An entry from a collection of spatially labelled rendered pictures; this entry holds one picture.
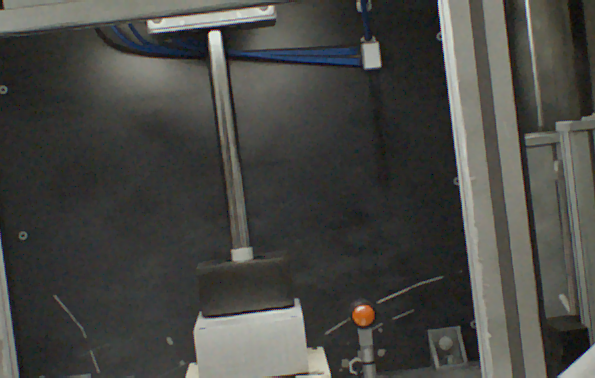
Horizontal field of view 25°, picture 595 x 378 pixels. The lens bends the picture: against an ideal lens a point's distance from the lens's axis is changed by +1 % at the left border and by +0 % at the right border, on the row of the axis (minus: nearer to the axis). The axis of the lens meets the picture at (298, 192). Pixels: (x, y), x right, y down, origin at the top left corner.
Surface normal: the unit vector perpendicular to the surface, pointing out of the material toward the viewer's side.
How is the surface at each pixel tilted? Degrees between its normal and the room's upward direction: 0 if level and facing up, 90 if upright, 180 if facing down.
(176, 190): 90
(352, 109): 90
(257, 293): 90
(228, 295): 90
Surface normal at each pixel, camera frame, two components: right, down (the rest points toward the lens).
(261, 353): 0.03, 0.05
